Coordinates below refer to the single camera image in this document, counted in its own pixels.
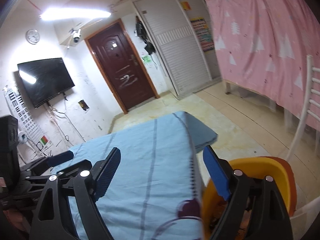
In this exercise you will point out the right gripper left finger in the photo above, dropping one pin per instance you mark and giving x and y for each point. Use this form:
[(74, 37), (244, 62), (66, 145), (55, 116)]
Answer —
[(103, 173)]

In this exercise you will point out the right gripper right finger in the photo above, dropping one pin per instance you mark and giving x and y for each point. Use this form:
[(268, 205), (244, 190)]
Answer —
[(219, 171)]

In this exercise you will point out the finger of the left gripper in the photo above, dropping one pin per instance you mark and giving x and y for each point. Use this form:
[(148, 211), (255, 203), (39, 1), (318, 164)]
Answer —
[(55, 160)]

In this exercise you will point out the yellow orange trash bin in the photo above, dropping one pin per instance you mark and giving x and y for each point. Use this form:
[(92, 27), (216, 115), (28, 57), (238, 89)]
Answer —
[(263, 198)]

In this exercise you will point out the light blue bed sheet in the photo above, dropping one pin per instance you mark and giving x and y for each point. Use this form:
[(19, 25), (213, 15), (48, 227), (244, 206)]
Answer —
[(156, 190)]

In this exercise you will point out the white metal chair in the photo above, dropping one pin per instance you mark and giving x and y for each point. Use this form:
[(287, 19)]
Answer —
[(314, 204)]

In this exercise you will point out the dark red wooden door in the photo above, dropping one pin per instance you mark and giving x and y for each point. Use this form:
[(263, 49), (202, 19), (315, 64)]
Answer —
[(120, 65)]

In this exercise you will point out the ceiling tube light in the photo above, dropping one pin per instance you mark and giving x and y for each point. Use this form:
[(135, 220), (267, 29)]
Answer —
[(65, 13)]

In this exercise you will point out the pink tree-print bed cover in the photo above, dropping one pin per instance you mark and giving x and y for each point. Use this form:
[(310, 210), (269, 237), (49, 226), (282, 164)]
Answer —
[(262, 45)]

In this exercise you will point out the white louvered wardrobe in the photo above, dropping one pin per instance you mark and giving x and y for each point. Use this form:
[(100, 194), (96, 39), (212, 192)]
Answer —
[(189, 68)]

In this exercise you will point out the wall socket box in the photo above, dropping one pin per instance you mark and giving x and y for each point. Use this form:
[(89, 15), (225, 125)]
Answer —
[(83, 105)]

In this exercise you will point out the black wall television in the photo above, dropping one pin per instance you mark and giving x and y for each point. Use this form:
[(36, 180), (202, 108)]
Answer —
[(44, 79)]

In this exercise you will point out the round wall clock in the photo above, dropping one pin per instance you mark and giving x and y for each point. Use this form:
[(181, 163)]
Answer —
[(32, 36)]

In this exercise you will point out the white security camera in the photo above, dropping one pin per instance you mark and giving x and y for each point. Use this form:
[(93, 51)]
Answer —
[(75, 35)]

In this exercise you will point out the colourful wall poster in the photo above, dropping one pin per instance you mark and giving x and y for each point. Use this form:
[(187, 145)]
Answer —
[(203, 33)]

